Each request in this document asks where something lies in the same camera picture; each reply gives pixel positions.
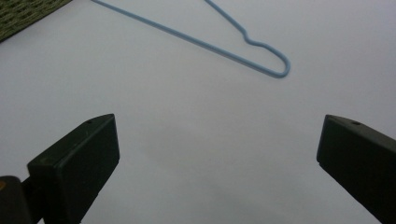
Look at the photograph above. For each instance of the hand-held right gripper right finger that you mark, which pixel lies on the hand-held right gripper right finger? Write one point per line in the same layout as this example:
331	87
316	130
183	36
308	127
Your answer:
361	158

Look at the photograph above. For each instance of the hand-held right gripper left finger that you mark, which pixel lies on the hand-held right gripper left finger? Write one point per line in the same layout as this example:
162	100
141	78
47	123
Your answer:
74	165

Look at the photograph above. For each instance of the green woven mat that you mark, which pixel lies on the green woven mat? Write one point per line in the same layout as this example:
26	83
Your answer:
21	14

